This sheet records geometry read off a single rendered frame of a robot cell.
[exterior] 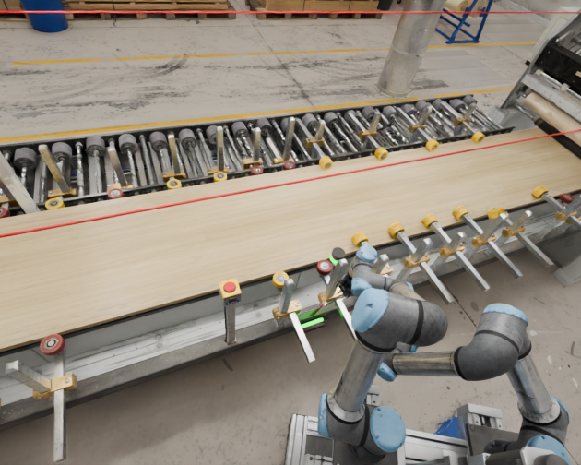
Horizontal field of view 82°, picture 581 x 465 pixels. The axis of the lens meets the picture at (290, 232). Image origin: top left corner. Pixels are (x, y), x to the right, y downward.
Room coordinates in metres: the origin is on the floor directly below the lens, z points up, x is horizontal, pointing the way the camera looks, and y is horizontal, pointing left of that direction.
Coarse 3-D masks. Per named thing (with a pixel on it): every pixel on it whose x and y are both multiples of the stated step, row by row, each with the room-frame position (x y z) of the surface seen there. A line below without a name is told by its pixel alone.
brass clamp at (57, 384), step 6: (54, 378) 0.25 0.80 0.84; (60, 378) 0.26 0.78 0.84; (72, 378) 0.26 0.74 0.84; (54, 384) 0.23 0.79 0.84; (60, 384) 0.24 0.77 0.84; (66, 384) 0.24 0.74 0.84; (72, 384) 0.25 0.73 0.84; (54, 390) 0.21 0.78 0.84; (66, 390) 0.23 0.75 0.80; (36, 396) 0.18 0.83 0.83; (42, 396) 0.19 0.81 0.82; (48, 396) 0.19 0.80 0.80
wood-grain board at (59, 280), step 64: (192, 192) 1.33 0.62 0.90; (256, 192) 1.44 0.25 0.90; (320, 192) 1.56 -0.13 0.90; (384, 192) 1.69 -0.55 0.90; (448, 192) 1.82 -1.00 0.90; (512, 192) 1.97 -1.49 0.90; (0, 256) 0.68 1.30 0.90; (64, 256) 0.75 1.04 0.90; (128, 256) 0.82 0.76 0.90; (192, 256) 0.90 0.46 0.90; (256, 256) 0.98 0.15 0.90; (320, 256) 1.06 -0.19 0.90; (0, 320) 0.41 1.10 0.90; (64, 320) 0.46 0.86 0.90
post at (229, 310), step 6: (228, 306) 0.58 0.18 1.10; (234, 306) 0.59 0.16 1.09; (228, 312) 0.58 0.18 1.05; (234, 312) 0.59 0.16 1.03; (228, 318) 0.58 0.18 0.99; (234, 318) 0.59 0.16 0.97; (228, 324) 0.58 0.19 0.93; (234, 324) 0.59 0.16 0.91; (228, 330) 0.58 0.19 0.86; (234, 330) 0.59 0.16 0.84; (228, 336) 0.58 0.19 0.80; (234, 336) 0.59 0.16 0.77; (228, 342) 0.57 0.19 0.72
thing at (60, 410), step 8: (64, 352) 0.35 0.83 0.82; (56, 360) 0.32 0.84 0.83; (64, 360) 0.33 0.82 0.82; (56, 368) 0.29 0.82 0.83; (64, 368) 0.30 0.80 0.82; (56, 376) 0.26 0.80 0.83; (56, 392) 0.21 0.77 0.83; (64, 392) 0.21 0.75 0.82; (56, 400) 0.18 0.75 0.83; (64, 400) 0.19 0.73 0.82; (56, 408) 0.16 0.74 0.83; (64, 408) 0.16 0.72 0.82; (56, 416) 0.13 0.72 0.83; (64, 416) 0.14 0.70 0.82; (56, 424) 0.11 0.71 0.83; (64, 424) 0.11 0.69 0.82; (56, 432) 0.08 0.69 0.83; (64, 432) 0.09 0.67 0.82; (56, 440) 0.06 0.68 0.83; (64, 440) 0.07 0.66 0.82; (56, 448) 0.04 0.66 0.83; (64, 448) 0.04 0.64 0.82; (56, 456) 0.02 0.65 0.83; (64, 456) 0.02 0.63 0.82
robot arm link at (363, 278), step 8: (360, 264) 0.75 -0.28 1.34; (360, 272) 0.71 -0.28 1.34; (368, 272) 0.71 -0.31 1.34; (352, 280) 0.68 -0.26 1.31; (360, 280) 0.67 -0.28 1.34; (368, 280) 0.68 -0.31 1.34; (376, 280) 0.68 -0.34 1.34; (384, 280) 0.69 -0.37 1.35; (352, 288) 0.65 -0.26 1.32; (360, 288) 0.64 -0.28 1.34; (368, 288) 0.65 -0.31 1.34; (376, 288) 0.66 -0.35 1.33
